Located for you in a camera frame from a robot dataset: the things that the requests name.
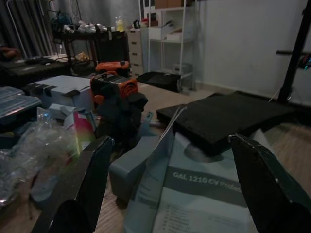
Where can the pink white carton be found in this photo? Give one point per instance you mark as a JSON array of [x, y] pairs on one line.
[[81, 128]]

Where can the black tray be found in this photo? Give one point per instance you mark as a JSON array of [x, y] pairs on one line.
[[158, 78]]

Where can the black metal stand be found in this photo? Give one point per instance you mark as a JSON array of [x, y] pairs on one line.
[[295, 48]]

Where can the grey printed cardboard box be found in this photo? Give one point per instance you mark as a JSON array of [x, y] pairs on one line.
[[194, 194]]

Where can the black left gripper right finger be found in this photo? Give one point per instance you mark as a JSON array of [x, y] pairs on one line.
[[264, 194]]

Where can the white metal shelf rack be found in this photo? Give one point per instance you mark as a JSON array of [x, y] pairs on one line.
[[170, 38]]

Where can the orange black power tool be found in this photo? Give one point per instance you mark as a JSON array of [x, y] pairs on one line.
[[119, 104]]

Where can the grey box with black tape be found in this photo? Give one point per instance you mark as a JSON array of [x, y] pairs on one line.
[[60, 87]]

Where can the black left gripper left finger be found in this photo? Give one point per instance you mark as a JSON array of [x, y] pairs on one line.
[[90, 184]]

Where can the clear plastic packaging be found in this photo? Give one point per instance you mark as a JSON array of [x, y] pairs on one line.
[[29, 150]]

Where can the dark wooden table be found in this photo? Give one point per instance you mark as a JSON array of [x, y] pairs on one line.
[[80, 37]]

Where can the white drawer cabinet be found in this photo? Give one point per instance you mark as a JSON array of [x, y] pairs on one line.
[[136, 51]]

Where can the large black case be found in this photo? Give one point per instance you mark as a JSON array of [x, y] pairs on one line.
[[31, 68]]

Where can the orange black tool case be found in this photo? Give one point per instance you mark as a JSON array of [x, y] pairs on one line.
[[111, 66]]

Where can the black foam pad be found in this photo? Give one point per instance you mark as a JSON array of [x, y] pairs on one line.
[[223, 116]]

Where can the blue plastic organizer case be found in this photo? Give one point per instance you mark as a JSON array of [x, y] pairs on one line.
[[14, 102]]

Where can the yellow bottle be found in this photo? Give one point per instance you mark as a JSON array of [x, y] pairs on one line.
[[120, 24]]

